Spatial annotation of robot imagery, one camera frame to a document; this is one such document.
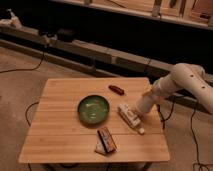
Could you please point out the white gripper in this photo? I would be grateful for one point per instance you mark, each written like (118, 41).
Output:
(144, 105)

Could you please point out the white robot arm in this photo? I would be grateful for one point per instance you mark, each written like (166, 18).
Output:
(182, 76)

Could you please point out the wooden table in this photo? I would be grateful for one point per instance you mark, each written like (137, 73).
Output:
(76, 121)

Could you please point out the green ceramic bowl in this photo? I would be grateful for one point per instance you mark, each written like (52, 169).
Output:
(93, 109)

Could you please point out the small red bar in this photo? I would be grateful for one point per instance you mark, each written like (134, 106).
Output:
(116, 90)

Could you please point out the black box on ledge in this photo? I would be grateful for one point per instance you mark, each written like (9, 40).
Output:
(66, 35)

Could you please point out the white object on ledge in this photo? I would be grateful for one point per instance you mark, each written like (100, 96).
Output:
(13, 21)

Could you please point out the white paper packet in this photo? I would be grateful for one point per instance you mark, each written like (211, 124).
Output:
(100, 149)

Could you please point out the white toothpaste tube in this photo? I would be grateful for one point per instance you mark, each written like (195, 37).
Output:
(130, 118)

